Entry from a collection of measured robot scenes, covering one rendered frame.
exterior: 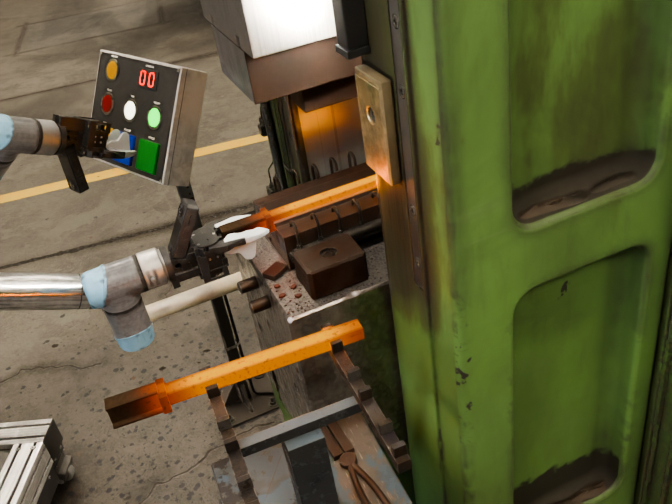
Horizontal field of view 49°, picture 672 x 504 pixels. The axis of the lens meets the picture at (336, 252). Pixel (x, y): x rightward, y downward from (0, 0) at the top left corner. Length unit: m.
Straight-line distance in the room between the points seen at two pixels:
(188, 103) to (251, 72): 0.54
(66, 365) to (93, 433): 0.41
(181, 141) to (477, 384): 0.93
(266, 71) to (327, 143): 0.44
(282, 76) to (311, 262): 0.34
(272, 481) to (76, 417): 1.44
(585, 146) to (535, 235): 0.17
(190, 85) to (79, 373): 1.42
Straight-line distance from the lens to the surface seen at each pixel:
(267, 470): 1.40
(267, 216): 1.47
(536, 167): 1.18
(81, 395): 2.81
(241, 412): 2.49
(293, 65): 1.30
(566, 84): 1.16
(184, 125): 1.81
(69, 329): 3.14
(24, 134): 1.64
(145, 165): 1.85
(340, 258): 1.36
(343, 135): 1.70
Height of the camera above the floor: 1.76
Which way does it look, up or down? 34 degrees down
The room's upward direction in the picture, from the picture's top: 10 degrees counter-clockwise
